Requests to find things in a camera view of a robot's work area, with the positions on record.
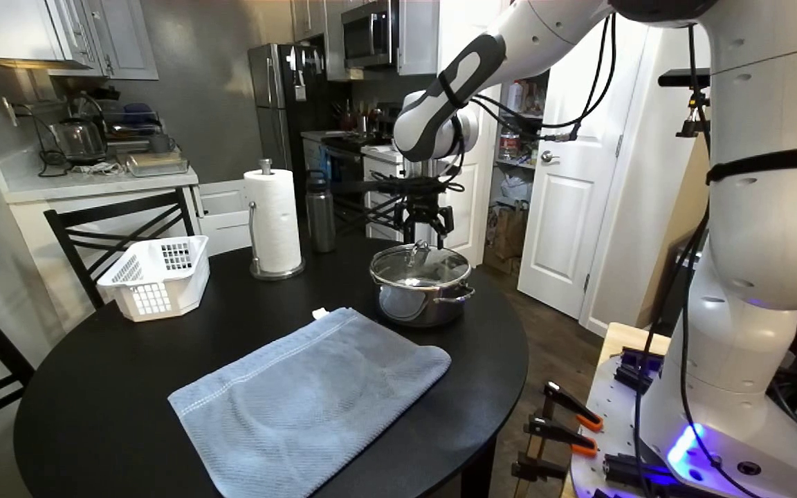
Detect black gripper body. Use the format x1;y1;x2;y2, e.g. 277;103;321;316
400;192;460;236

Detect glass lid with steel rim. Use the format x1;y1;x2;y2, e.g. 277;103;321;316
366;241;474;294

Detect stainless steel pot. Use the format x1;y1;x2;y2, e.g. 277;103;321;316
374;265;478;333

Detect grey steel water bottle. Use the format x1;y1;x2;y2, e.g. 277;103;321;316
303;170;341;258

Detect white panel door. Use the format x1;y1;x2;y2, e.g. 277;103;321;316
514;22;645;322

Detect black refrigerator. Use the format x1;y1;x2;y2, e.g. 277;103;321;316
245;38;330;172

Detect steel microwave oven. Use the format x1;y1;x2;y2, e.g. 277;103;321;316
338;0;400;71

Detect light blue towel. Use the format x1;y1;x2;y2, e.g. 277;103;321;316
165;305;453;498

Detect black orange clamp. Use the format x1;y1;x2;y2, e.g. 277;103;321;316
543;380;605;435
526;416;601;461
510;449;572;484

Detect white robot mounting board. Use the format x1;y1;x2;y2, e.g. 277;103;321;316
559;322;797;498

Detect white plastic basket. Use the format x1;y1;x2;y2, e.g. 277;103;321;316
94;233;213;323

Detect white kitchen counter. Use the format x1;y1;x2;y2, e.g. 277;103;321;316
0;149;202;208

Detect black coffee maker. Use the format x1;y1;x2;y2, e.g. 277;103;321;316
31;88;114;176

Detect white upper cabinets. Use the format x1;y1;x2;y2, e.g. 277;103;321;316
0;0;161;84

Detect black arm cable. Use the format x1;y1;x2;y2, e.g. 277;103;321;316
451;8;623;145

